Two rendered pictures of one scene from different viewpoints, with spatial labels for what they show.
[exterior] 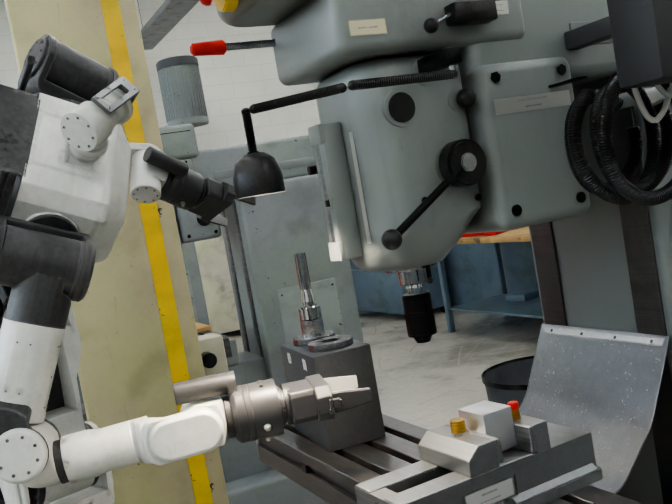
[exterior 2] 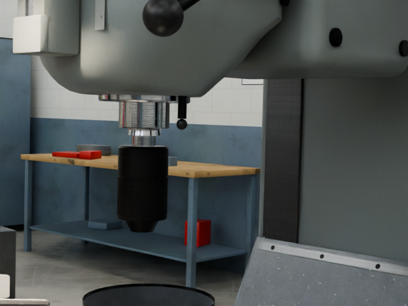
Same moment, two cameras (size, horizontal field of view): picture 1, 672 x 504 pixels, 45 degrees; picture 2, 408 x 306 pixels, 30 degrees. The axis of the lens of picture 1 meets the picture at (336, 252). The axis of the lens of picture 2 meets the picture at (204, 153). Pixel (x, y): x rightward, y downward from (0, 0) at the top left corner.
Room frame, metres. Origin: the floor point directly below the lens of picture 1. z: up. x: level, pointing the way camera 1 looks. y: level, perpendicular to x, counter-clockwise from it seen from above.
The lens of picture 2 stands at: (0.63, 0.09, 1.30)
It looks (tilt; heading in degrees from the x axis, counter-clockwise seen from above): 3 degrees down; 339
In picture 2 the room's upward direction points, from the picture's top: 2 degrees clockwise
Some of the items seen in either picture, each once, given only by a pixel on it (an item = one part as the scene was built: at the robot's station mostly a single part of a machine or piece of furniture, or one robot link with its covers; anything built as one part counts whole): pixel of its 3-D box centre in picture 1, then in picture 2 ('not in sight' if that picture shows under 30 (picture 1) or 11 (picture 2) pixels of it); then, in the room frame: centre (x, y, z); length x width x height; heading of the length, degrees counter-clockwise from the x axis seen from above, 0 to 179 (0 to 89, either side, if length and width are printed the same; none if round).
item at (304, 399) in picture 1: (290, 405); not in sight; (1.27, 0.11, 1.13); 0.13 x 0.12 x 0.10; 10
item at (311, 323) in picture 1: (311, 323); not in sight; (1.70, 0.08, 1.19); 0.05 x 0.05 x 0.06
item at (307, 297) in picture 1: (304, 279); not in sight; (1.70, 0.08, 1.28); 0.03 x 0.03 x 0.11
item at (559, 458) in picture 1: (476, 467); not in sight; (1.17, -0.15, 1.02); 0.35 x 0.15 x 0.11; 118
